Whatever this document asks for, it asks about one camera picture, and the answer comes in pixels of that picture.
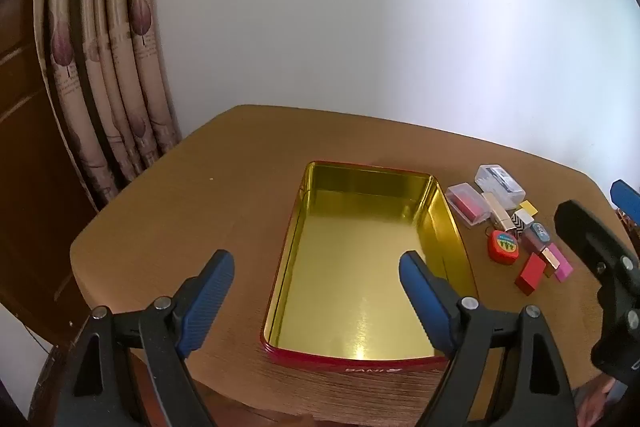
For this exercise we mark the white block zigzag side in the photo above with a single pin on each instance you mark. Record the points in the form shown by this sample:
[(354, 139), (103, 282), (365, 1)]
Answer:
[(521, 221)]

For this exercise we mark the red block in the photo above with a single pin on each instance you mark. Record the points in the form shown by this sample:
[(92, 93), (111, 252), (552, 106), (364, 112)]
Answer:
[(531, 274)]

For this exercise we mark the small tan block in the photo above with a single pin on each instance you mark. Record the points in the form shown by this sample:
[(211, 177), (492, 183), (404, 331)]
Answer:
[(551, 259)]

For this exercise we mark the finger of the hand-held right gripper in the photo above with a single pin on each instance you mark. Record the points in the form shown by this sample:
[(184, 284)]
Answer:
[(626, 197), (592, 247)]

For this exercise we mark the long beige wooden block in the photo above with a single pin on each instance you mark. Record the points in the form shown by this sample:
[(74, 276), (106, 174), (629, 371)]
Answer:
[(499, 209)]

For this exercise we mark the dark brown wooden door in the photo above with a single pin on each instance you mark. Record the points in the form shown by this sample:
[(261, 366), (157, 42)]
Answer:
[(30, 187)]

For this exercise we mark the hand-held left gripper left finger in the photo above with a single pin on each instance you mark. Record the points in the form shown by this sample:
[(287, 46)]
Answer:
[(210, 292)]

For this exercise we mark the red tin box gold inside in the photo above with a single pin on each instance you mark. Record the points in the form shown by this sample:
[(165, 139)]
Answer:
[(350, 257)]

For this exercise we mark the small blue eraser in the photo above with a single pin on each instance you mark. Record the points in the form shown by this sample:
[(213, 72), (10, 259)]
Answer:
[(540, 232)]

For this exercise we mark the person's right hand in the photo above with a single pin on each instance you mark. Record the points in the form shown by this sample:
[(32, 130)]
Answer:
[(595, 402)]

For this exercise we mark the clear plastic box red contents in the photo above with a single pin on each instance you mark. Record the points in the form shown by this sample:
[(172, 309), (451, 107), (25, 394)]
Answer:
[(467, 204)]

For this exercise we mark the clear plastic box printed label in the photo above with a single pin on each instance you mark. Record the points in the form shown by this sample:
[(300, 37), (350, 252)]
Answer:
[(500, 182)]

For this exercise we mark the dark maroon block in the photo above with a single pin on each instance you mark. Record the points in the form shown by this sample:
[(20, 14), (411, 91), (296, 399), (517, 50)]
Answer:
[(531, 243)]

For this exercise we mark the beige leaf-print curtain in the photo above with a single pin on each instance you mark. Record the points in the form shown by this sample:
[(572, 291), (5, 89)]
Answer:
[(125, 57)]

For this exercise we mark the yellow striped block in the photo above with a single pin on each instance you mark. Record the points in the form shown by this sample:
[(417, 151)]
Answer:
[(529, 207)]

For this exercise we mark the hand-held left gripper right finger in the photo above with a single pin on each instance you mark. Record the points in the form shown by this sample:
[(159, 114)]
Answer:
[(425, 297)]

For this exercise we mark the pink block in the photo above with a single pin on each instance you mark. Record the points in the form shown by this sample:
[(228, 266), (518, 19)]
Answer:
[(562, 264)]

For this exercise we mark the red tape measure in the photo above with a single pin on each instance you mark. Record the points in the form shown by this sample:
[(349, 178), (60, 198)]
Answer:
[(504, 248)]

